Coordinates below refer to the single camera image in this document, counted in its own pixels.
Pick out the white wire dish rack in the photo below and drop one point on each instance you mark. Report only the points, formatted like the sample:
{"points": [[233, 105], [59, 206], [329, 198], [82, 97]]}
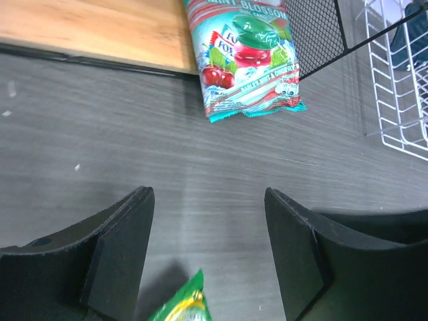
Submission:
{"points": [[400, 97]]}

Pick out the dark blue plate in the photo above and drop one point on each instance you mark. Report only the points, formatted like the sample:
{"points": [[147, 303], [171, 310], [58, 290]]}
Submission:
{"points": [[414, 34]]}

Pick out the black wire wooden shelf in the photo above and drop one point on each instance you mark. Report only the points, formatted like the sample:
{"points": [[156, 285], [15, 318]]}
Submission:
{"points": [[151, 36]]}

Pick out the teal Fox's blossom candy bag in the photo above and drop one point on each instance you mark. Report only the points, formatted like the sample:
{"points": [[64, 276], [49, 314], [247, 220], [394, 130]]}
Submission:
{"points": [[246, 57]]}

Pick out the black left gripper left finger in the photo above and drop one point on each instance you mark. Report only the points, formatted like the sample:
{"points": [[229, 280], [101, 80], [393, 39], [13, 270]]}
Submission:
{"points": [[88, 271]]}

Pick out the green Fox's spring tea bag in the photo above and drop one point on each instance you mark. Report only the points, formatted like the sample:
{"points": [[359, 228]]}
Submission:
{"points": [[189, 303]]}

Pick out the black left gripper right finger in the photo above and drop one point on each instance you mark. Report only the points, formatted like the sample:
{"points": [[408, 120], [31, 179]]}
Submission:
{"points": [[346, 266]]}

